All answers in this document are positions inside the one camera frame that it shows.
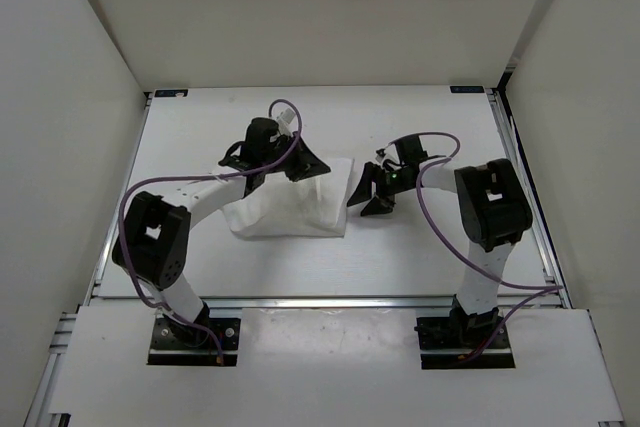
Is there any aluminium left frame rail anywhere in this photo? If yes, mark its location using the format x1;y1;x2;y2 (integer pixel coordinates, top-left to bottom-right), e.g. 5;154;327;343
22;271;101;427

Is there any aluminium frame rail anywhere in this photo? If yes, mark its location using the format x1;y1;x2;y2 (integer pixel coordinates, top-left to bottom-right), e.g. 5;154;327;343
488;63;573;309
22;271;101;427

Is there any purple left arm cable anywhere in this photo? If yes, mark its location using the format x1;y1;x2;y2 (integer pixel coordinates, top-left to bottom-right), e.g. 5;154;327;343
118;99;304;356

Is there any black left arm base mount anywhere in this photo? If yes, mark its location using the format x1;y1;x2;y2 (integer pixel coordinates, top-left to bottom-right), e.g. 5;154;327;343
147;313;241;367

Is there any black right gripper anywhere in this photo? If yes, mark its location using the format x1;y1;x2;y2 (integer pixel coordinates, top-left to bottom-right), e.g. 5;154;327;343
347;161;415;216

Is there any white pleated skirt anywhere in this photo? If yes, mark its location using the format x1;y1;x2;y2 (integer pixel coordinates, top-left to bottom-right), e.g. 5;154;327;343
222;158;354;239

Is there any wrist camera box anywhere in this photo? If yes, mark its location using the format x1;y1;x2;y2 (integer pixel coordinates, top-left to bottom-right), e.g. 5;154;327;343
275;107;297;131
375;147;397;165

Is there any blue left corner label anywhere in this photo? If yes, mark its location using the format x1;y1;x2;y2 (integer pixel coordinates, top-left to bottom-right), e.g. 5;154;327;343
154;89;189;98

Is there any aluminium right frame rail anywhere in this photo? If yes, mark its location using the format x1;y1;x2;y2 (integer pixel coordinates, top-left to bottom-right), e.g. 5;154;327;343
488;63;573;309

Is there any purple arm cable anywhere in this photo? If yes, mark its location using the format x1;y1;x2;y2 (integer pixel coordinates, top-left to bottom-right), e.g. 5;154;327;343
118;99;304;356
384;131;564;353

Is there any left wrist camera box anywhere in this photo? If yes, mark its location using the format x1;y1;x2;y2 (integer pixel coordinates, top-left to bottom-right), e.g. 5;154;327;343
275;107;297;131

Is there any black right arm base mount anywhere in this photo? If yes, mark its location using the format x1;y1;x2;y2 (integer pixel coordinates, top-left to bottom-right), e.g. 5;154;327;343
414;299;516;370

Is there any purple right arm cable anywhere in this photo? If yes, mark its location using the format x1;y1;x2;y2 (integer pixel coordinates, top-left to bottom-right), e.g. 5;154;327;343
384;131;564;353

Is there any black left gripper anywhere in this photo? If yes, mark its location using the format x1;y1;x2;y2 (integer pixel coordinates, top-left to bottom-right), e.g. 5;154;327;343
261;132;330;183

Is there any blue corner label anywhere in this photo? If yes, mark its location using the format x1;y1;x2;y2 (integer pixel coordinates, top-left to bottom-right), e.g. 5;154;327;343
154;89;189;98
450;85;485;94

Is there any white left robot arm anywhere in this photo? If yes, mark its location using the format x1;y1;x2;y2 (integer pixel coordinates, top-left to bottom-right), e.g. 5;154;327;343
112;109;331;347

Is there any aluminium front table rail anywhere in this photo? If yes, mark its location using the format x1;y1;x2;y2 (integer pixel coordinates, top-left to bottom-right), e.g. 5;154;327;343
84;294;567;310

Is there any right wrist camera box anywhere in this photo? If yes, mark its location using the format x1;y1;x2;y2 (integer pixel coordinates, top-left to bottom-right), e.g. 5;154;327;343
375;147;397;165

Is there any blue right corner label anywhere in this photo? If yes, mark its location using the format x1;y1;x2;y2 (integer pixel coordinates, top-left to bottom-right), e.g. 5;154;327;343
450;85;485;94

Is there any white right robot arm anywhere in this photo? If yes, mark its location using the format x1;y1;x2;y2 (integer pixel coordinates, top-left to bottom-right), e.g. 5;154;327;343
347;132;533;347

